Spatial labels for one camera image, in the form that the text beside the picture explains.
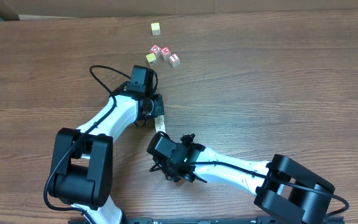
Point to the wooden block red letter I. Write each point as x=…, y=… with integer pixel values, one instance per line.
x=174, y=60

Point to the wooden block with K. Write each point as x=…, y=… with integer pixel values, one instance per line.
x=159, y=119

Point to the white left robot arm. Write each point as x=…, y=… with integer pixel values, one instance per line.
x=82, y=161

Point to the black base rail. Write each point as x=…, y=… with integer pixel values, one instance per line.
x=257, y=220

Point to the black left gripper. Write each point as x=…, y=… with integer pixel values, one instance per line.
x=158, y=106

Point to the far wooden block yellow top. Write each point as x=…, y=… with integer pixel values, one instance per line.
x=155, y=28

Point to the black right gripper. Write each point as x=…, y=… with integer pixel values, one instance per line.
x=155, y=166

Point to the wooden block yellow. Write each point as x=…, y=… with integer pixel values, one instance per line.
x=155, y=28
x=151, y=59

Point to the wooden block red letter C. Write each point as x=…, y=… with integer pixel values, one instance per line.
x=156, y=50

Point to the wooden block red letter M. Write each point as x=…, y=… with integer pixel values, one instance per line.
x=165, y=53

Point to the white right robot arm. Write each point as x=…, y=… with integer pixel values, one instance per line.
x=283, y=188

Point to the wooden block with umbrella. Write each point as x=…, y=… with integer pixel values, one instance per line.
x=160, y=126

